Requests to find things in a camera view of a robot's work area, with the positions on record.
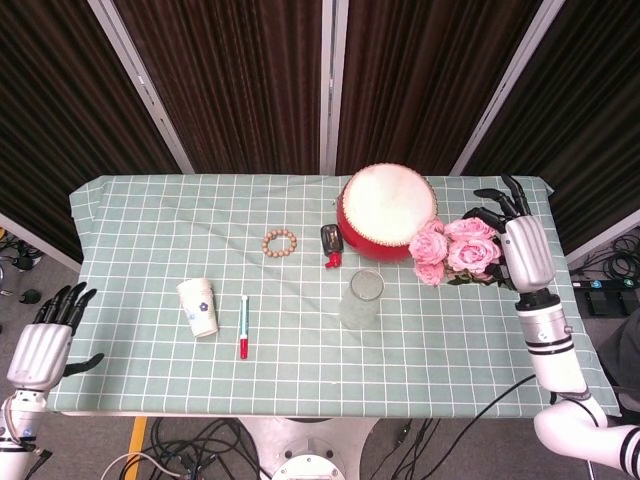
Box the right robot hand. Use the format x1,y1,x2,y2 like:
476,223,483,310
460,174,557,294

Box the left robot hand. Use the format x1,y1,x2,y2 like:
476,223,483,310
6,282,105,392

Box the pink rose bouquet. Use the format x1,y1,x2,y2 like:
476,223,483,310
408,216,504,288

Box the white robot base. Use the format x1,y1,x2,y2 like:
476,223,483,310
238,416,377,480

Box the yellow floor tape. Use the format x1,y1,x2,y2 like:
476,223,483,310
128,416,149,455

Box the red drum with white head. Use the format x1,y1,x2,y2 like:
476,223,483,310
335,164,441,262

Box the dark ribbed partition panel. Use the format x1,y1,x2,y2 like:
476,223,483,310
462,0,640,254
0,0,182,261
113,0,324,175
335,0,544,176

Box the white paper cup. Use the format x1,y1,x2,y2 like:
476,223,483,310
176,277,220,339

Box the black and red car key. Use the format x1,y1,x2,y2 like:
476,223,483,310
320,223,345,270

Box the green checkered tablecloth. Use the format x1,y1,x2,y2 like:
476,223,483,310
47,172,625,421

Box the white cable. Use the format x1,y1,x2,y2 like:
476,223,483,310
99,452,184,480

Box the black floor cables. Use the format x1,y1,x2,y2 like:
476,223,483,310
102,417,261,480

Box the wooden bead bracelet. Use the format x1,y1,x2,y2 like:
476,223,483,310
261,227,299,260

